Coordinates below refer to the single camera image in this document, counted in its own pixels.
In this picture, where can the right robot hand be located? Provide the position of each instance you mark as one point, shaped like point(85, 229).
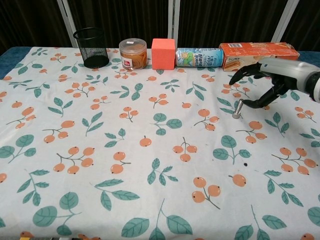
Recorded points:
point(275, 77)

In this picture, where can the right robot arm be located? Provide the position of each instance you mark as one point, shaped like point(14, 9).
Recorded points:
point(316, 87)

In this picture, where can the orange biscuit box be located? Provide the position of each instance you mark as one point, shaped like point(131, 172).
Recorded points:
point(257, 55)

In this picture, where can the blue-green printed can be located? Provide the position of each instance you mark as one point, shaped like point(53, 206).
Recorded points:
point(199, 57)

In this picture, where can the orange foam cube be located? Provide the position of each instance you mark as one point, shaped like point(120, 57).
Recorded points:
point(163, 54)

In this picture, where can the clear jar of rubber bands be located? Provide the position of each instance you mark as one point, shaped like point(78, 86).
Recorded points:
point(132, 54)

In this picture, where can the floral printed tablecloth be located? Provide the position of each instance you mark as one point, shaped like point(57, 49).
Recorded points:
point(150, 150)

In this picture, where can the black curtain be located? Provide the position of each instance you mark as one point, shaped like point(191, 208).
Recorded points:
point(120, 22)

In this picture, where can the black mesh pen holder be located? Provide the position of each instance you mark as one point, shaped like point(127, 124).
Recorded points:
point(91, 47)

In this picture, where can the grey partition frame post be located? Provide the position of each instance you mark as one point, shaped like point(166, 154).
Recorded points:
point(173, 22)
point(284, 20)
point(65, 22)

